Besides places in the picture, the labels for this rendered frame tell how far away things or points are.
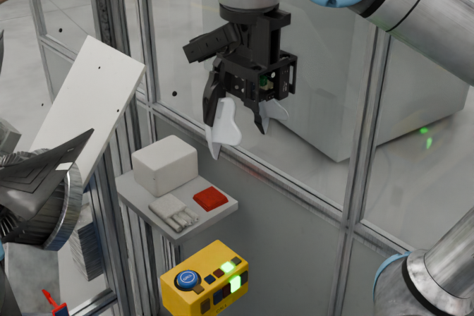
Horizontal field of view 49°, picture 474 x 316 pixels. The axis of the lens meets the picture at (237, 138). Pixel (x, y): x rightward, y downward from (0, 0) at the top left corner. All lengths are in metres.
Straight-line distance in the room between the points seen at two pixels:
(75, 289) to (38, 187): 1.64
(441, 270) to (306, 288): 0.85
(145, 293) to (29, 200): 1.40
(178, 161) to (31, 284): 0.59
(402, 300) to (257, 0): 0.50
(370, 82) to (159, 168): 0.71
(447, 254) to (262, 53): 0.40
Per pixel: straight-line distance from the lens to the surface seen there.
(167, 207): 1.56
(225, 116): 0.67
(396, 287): 0.86
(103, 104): 1.32
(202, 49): 0.69
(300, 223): 1.49
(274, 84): 0.66
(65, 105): 1.43
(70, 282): 2.64
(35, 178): 1.03
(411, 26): 0.47
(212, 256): 1.14
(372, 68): 1.13
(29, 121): 3.94
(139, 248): 2.14
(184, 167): 1.63
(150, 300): 2.37
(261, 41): 0.62
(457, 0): 0.47
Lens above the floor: 1.88
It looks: 33 degrees down
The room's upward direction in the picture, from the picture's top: straight up
